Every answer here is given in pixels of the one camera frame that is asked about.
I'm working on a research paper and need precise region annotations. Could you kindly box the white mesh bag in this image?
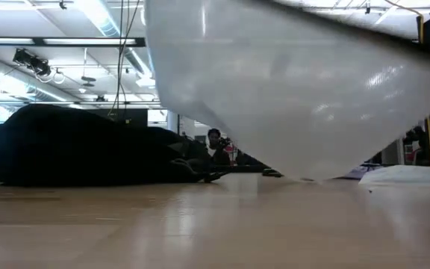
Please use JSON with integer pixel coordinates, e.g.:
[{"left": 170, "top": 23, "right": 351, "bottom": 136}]
[{"left": 144, "top": 0, "right": 430, "bottom": 183}]

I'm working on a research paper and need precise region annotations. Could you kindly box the black backpack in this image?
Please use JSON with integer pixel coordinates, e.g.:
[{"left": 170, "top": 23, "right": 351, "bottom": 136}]
[{"left": 0, "top": 103, "right": 231, "bottom": 187}]

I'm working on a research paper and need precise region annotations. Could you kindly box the white round column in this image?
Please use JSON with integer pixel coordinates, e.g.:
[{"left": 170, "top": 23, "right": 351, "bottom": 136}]
[{"left": 166, "top": 110, "right": 196, "bottom": 137}]

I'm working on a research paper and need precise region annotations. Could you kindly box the black background screen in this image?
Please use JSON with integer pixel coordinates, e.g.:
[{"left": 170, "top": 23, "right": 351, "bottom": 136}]
[{"left": 83, "top": 108, "right": 149, "bottom": 129}]

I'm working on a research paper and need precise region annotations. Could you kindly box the white flat pouch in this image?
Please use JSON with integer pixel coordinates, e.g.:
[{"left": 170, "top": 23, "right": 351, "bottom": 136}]
[{"left": 358, "top": 164, "right": 430, "bottom": 189}]

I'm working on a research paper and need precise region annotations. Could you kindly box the black table frame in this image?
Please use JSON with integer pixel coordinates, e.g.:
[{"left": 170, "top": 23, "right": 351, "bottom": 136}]
[{"left": 214, "top": 164, "right": 272, "bottom": 175}]

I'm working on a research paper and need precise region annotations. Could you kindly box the black hanging cable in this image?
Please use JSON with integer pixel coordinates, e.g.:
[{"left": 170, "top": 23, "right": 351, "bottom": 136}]
[{"left": 108, "top": 0, "right": 142, "bottom": 124}]

